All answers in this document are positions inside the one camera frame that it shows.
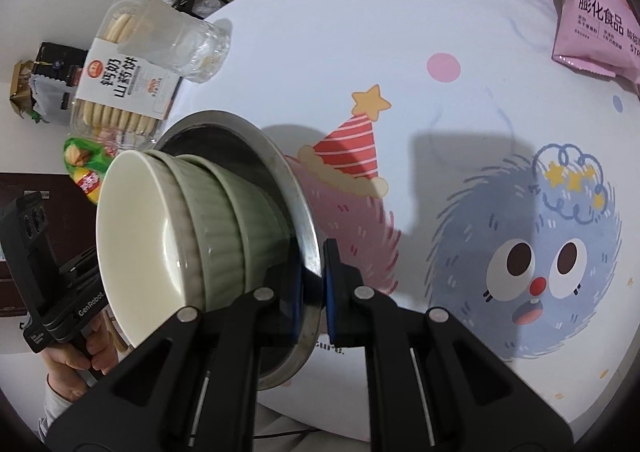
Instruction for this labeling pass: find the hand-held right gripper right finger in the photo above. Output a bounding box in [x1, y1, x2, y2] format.
[322, 238, 576, 452]

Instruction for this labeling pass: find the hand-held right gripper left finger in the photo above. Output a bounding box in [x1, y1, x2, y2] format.
[45, 274, 306, 452]

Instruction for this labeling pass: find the large steel bowl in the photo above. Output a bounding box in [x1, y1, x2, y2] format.
[157, 111, 326, 390]

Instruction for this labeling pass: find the small green ceramic bowl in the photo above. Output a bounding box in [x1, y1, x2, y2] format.
[152, 149, 251, 313]

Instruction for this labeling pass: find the cream ceramic bowl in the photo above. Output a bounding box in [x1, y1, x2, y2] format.
[95, 149, 206, 350]

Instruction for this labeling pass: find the large green ceramic bowl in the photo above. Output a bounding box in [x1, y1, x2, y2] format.
[180, 154, 293, 298]

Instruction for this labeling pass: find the person's left forearm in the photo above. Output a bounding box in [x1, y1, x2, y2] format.
[42, 374, 76, 438]

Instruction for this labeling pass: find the person's left hand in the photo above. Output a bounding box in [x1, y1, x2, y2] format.
[42, 312, 121, 400]

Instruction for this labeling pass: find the green chips bag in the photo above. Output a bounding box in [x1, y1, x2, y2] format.
[62, 137, 116, 205]

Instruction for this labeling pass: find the grey zigzag-edged bag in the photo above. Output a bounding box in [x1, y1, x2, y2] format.
[27, 74, 76, 125]

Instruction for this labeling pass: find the brown paper bag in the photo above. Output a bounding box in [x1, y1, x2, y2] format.
[7, 59, 41, 118]

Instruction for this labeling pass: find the biscuit tray pack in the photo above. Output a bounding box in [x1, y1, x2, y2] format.
[70, 0, 183, 148]

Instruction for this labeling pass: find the black paper bag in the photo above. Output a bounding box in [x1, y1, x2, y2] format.
[35, 42, 91, 103]

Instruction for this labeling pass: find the clear glass cup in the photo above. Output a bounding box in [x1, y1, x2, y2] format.
[117, 0, 233, 83]

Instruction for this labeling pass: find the pink snack bag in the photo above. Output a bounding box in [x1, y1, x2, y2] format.
[551, 0, 640, 83]

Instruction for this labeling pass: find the black cable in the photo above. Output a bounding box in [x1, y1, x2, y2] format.
[260, 424, 321, 440]

